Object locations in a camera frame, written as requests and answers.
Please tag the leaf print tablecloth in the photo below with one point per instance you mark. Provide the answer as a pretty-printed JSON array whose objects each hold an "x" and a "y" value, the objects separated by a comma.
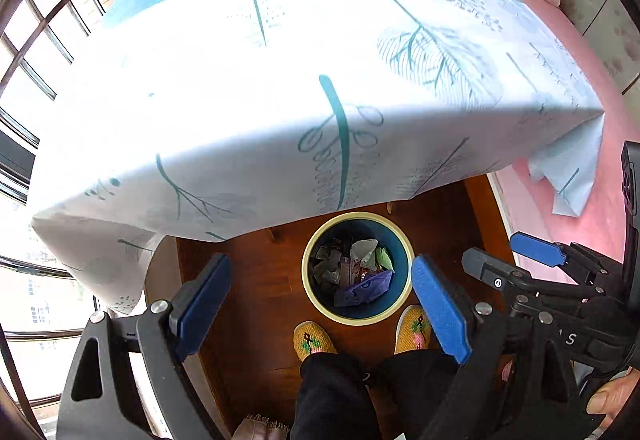
[{"x": 250, "y": 95}]

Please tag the beige cloth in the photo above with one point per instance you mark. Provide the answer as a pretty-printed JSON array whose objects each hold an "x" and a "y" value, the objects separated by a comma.
[{"x": 260, "y": 426}]

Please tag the yellow rimmed blue bin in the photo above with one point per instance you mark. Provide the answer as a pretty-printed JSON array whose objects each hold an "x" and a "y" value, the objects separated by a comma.
[{"x": 400, "y": 265}]

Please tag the person's right hand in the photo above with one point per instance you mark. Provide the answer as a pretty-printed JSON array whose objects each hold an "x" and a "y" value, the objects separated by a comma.
[{"x": 612, "y": 395}]

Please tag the white paper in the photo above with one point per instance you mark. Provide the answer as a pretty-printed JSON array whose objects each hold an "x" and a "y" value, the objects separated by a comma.
[{"x": 362, "y": 250}]

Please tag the pink blanket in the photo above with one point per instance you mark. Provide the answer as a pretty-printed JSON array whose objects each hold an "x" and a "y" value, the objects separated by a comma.
[{"x": 612, "y": 180}]

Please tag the green snack wrapper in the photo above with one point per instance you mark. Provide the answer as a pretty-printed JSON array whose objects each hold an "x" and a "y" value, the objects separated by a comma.
[{"x": 385, "y": 260}]

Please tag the person's left leg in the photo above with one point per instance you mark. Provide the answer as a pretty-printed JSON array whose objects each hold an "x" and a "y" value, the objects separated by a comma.
[{"x": 335, "y": 400}]

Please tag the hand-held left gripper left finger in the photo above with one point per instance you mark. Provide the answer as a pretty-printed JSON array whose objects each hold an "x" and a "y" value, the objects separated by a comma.
[{"x": 200, "y": 310}]

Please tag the person's right leg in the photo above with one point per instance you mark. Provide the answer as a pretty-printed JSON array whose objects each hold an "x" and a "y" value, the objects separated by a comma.
[{"x": 415, "y": 395}]

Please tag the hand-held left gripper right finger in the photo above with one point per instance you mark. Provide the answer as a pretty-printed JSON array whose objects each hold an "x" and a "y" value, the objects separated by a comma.
[{"x": 440, "y": 310}]

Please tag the grilled window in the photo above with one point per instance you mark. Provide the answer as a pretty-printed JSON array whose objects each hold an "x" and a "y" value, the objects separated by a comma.
[{"x": 30, "y": 70}]

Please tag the white wardrobe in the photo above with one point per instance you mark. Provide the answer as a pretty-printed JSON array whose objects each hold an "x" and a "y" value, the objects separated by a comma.
[{"x": 605, "y": 20}]

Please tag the purple plastic bag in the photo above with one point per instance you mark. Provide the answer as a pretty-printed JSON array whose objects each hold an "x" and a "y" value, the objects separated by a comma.
[{"x": 365, "y": 290}]

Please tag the yellow embroidered slipper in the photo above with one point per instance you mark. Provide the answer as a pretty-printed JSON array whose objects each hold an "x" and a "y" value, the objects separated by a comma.
[
  {"x": 312, "y": 340},
  {"x": 412, "y": 327}
]

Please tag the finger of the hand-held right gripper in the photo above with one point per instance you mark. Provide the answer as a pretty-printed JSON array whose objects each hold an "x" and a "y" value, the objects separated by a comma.
[
  {"x": 492, "y": 276},
  {"x": 540, "y": 250}
]

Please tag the person's leg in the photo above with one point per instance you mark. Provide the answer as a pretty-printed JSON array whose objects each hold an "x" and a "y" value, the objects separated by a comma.
[
  {"x": 335, "y": 400},
  {"x": 415, "y": 395}
]

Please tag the black gold wrapper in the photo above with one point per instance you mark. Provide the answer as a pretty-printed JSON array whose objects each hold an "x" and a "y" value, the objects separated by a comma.
[{"x": 327, "y": 272}]

